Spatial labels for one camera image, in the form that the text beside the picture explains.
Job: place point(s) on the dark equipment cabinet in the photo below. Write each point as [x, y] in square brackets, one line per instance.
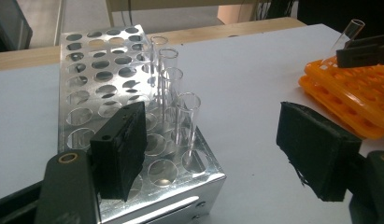
[9, 31]

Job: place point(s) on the white board sheet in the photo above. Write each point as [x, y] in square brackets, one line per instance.
[242, 93]

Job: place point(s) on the clear glass test tube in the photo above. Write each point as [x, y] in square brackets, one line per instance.
[155, 53]
[173, 90]
[351, 31]
[187, 124]
[167, 60]

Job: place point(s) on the wooden table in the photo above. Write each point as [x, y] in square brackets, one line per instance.
[24, 57]

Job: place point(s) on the clear test tube rack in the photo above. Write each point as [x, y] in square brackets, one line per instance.
[96, 77]

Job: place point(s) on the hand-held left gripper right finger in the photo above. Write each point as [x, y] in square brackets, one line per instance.
[317, 149]

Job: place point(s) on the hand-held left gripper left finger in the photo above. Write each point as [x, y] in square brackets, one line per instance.
[121, 155]

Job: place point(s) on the peach board panel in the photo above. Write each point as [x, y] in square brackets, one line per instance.
[236, 14]

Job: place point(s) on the orange plastic test tube rack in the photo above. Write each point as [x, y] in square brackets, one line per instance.
[351, 90]

